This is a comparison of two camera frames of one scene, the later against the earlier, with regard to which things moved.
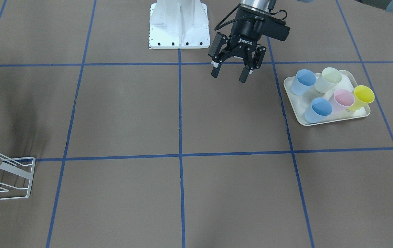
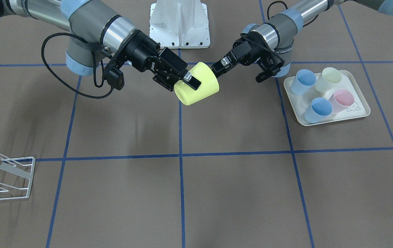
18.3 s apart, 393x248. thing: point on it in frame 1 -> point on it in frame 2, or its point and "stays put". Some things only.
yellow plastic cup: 363,95 -> 204,74
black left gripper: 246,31 -> 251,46
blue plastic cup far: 304,80 stays put
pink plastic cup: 341,100 stays put
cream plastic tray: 331,95 stays put
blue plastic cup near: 319,109 stays put
